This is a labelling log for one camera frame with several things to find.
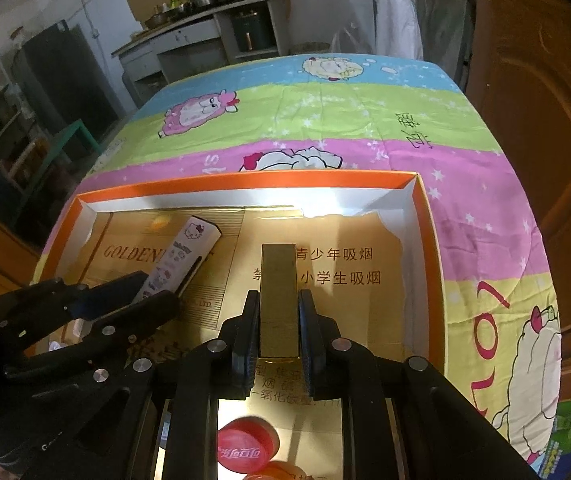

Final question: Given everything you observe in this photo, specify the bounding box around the red plastic bottle cap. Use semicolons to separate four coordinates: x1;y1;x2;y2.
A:
217;419;280;477

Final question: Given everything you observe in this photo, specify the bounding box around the dark cabinet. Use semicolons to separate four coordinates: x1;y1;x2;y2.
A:
13;20;120;137

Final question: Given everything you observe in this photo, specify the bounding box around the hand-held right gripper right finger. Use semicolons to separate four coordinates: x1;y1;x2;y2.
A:
297;290;541;480

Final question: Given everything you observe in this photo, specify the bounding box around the printed sheep blanket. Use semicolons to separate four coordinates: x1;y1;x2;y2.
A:
40;52;563;480

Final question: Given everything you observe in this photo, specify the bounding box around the carved brown wooden door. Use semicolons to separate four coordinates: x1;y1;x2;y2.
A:
460;0;571;361

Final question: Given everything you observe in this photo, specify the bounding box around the grey kitchen counter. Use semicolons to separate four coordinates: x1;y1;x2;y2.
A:
112;0;291;107

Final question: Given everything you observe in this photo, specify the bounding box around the white cartoon lighter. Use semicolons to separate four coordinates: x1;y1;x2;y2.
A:
138;215;223;304

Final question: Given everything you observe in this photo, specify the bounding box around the gold lighter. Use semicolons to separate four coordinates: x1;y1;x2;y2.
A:
260;243;300;361

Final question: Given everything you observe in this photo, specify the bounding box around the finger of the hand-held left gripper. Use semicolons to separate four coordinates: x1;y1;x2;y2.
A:
0;270;150;344
4;290;183;386

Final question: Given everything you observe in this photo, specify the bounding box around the white plastic bag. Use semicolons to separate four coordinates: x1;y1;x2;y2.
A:
373;0;424;61

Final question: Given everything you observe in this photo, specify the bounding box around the orange plastic bottle cap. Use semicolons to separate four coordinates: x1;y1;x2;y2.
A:
243;462;299;480

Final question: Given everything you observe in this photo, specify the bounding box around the green stool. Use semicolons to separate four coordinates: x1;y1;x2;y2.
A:
40;120;105;182

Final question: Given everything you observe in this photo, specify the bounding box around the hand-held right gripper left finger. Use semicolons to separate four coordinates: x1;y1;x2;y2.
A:
80;290;261;480

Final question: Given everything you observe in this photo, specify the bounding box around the yellow cardboard box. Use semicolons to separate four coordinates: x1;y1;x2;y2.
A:
30;171;447;480

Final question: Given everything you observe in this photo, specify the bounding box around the dark air fryer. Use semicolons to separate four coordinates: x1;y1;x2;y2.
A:
230;5;269;54

